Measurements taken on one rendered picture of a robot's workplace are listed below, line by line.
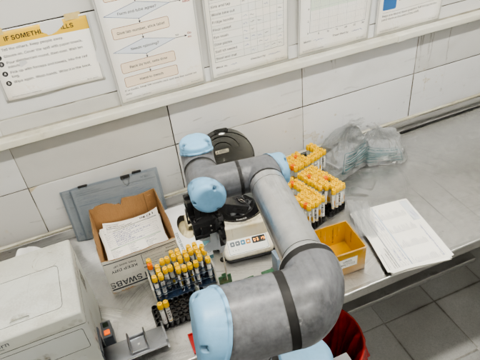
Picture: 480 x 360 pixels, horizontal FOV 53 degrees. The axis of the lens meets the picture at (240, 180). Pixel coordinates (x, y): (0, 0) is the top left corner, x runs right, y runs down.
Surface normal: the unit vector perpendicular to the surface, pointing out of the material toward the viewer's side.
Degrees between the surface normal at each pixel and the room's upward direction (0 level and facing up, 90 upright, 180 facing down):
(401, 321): 0
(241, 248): 25
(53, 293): 0
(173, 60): 92
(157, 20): 94
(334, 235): 90
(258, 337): 62
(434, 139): 0
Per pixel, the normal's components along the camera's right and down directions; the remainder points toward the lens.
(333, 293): 0.62, -0.35
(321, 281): 0.32, -0.71
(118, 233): -0.07, -0.79
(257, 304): -0.02, -0.50
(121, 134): 0.37, 0.54
